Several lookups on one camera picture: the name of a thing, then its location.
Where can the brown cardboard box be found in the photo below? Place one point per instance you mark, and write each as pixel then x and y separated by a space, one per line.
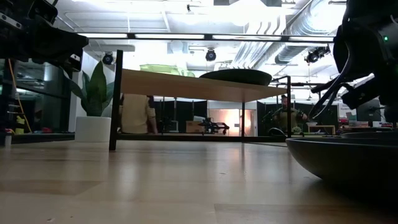
pixel 194 127

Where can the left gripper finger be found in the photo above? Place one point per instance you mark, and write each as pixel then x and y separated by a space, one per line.
pixel 62 46

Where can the black aluminium rig frame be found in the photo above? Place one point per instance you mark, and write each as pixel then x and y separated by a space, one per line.
pixel 186 137

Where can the white cup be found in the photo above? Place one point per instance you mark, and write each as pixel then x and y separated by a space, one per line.
pixel 7 140

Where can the white plant pot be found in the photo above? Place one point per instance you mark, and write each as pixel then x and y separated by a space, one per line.
pixel 92 129

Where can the black ceiling spotlight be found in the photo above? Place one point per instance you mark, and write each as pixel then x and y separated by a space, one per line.
pixel 211 55
pixel 108 58
pixel 315 55

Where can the white wall poster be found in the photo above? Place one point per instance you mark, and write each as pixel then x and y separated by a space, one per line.
pixel 343 112

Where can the green snake plant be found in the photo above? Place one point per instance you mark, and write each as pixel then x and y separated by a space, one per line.
pixel 96 90

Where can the yellow object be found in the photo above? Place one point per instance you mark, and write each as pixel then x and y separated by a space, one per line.
pixel 20 124

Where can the black low robot cart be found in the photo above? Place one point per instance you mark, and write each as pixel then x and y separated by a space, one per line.
pixel 214 127

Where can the small wooden bench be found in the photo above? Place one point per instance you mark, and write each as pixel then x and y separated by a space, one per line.
pixel 321 129

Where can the wooden shelf black legs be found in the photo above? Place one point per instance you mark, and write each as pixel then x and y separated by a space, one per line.
pixel 186 87

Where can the person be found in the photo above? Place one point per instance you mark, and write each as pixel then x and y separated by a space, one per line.
pixel 284 116
pixel 136 115

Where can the black computer monitor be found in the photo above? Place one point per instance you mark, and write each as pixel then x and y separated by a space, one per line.
pixel 370 112

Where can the overhead light bar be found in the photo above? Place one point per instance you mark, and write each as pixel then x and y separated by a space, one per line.
pixel 208 36

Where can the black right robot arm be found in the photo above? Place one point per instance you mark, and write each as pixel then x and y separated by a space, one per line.
pixel 367 31

